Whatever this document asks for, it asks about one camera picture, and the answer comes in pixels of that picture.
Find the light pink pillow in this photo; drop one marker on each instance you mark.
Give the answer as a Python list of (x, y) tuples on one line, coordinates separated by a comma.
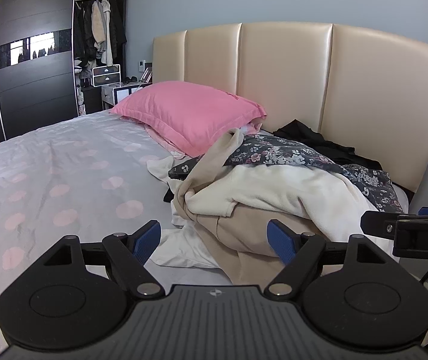
[(161, 138)]

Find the white storage box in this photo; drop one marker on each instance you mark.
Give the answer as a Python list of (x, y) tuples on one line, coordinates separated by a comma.
[(105, 69), (105, 80)]

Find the white wall controller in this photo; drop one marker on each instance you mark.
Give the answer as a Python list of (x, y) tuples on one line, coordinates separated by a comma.
[(141, 65)]

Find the dark wardrobe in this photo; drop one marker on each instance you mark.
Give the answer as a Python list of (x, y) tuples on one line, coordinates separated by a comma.
[(33, 93)]

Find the hanging cream coat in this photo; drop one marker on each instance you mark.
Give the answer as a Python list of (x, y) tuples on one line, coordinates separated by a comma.
[(99, 26)]

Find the cream sweater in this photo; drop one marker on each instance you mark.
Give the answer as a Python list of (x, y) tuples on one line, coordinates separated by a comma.
[(281, 187)]

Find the white cloth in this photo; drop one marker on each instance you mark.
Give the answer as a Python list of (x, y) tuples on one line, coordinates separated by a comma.
[(159, 170)]

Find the beige ribbed garment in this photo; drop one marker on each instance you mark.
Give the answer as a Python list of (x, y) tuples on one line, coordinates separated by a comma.
[(244, 243)]

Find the dark floral pants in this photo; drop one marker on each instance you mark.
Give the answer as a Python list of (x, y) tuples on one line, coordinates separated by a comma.
[(274, 152)]

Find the beige padded headboard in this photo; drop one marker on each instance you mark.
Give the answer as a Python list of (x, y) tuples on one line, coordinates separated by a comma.
[(285, 75)]

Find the black garment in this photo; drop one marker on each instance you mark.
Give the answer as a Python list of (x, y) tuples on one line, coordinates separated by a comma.
[(311, 135)]

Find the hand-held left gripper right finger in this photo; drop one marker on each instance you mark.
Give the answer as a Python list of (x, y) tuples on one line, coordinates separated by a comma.
[(279, 242)]

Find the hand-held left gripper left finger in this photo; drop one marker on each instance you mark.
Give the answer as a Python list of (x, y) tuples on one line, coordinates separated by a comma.
[(148, 238)]

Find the hanging dark clothes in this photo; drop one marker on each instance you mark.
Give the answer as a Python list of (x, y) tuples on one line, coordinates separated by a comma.
[(118, 26)]

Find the bed with polka dot sheet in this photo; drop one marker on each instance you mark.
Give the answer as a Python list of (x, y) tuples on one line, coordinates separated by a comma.
[(67, 165)]

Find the white shirt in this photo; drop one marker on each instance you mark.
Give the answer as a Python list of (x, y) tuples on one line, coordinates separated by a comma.
[(183, 249)]

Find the white nightstand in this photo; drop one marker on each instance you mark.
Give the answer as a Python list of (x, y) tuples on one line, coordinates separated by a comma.
[(123, 93)]

